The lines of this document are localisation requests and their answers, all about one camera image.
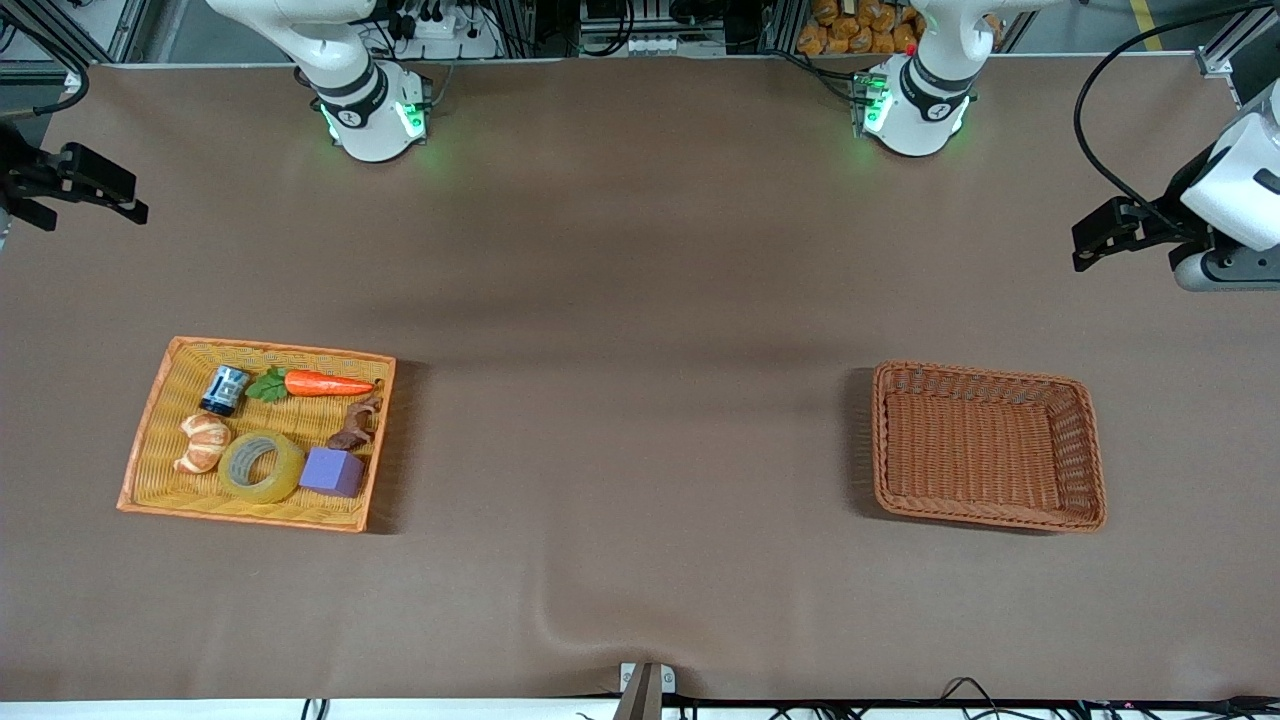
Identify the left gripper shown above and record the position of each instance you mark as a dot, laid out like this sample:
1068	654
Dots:
1176	205

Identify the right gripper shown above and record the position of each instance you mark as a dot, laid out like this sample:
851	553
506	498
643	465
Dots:
22	168

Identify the yellow clear tape roll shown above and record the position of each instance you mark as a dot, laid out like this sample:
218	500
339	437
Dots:
285	480

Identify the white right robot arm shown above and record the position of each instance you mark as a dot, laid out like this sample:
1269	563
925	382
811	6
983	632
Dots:
365	110

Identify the small blue can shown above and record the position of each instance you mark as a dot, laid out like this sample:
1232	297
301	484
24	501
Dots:
224	390

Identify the brown wicker basket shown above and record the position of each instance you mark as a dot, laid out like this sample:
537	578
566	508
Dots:
980	450

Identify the toy croissant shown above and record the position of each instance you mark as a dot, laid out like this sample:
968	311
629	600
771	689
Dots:
203	440

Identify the orange woven tray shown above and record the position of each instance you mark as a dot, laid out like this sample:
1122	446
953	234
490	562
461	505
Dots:
160	470

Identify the toy carrot with leaves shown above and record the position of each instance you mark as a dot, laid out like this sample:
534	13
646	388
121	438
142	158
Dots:
325	384

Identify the bag of orange items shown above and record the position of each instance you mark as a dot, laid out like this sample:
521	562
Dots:
850	30

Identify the brown toy figure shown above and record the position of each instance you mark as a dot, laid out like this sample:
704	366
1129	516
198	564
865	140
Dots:
355	430

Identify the purple cube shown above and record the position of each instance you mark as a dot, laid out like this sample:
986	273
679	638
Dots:
332	472

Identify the white power strip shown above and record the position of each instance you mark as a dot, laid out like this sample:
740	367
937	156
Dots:
440	30

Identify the brown table cloth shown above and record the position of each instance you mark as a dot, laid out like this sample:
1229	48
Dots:
640	300

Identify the aluminium frame profile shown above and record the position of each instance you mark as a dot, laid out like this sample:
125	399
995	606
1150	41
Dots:
1240	50
90	25

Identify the metal bracket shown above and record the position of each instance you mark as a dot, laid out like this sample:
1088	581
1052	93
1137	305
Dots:
647	690

